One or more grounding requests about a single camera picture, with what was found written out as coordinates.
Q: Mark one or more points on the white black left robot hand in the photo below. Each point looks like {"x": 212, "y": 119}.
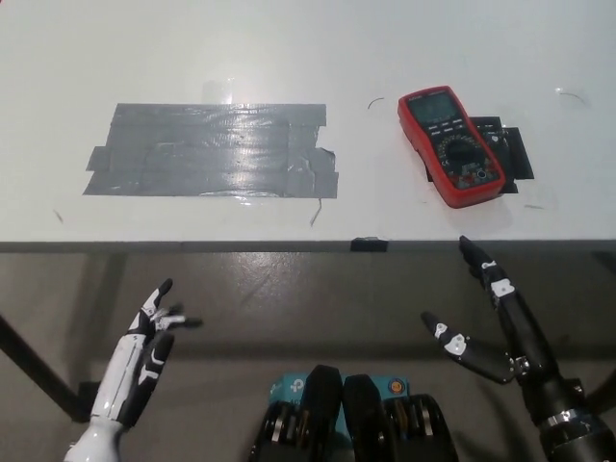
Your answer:
{"x": 122, "y": 375}

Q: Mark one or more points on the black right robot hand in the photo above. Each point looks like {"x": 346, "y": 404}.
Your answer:
{"x": 534, "y": 366}

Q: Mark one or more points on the red digital multimeter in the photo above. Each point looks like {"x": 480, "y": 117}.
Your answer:
{"x": 452, "y": 149}

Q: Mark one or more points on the small black tape strip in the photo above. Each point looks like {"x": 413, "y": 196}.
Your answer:
{"x": 368, "y": 244}

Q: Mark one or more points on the large grey duct tape patch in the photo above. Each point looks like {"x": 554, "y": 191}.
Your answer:
{"x": 207, "y": 151}

